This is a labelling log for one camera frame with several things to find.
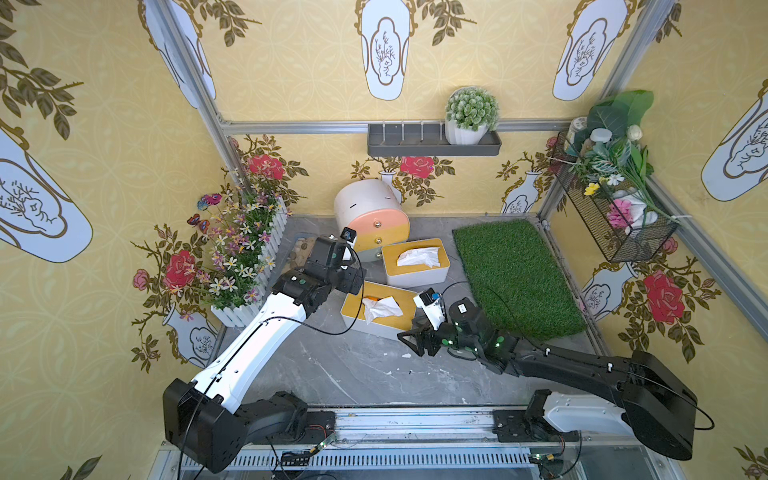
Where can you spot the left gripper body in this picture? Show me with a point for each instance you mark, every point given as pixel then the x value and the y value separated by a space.
pixel 327 253

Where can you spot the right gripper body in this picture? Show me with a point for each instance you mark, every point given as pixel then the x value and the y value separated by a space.
pixel 425 339

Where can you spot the wooden slotted lid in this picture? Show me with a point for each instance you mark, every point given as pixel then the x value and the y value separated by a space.
pixel 391 253
pixel 396 300

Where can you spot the white plastic box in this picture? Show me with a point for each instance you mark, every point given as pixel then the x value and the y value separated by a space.
pixel 416 279
pixel 366 327

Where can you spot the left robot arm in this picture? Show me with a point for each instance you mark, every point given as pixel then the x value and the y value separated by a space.
pixel 207 417

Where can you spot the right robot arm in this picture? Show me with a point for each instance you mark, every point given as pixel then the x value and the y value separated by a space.
pixel 636 396

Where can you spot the wooden tray with stones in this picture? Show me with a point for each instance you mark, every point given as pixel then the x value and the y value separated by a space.
pixel 299 252

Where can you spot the green artificial grass mat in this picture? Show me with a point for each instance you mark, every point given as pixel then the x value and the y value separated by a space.
pixel 515 278

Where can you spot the round pastel drawer cabinet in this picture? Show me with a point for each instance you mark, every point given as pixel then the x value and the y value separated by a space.
pixel 371 209

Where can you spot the white fence flower planter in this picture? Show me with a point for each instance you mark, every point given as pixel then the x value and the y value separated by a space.
pixel 244 232

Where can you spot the potted green succulent plant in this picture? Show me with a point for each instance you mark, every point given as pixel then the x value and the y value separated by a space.
pixel 470 113

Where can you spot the artificial flower bouquet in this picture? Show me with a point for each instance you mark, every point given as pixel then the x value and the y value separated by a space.
pixel 613 165

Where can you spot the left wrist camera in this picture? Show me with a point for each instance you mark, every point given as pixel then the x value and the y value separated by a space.
pixel 349 236

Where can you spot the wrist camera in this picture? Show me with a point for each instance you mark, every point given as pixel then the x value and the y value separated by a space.
pixel 349 236
pixel 431 303

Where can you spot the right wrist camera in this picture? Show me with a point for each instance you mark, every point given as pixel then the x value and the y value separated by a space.
pixel 431 303

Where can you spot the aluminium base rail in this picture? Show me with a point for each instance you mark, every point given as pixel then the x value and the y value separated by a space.
pixel 454 442

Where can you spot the grey wall shelf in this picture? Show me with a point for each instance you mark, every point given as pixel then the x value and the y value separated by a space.
pixel 424 139

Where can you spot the black wire wall basket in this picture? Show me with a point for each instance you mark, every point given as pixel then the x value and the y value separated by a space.
pixel 615 245

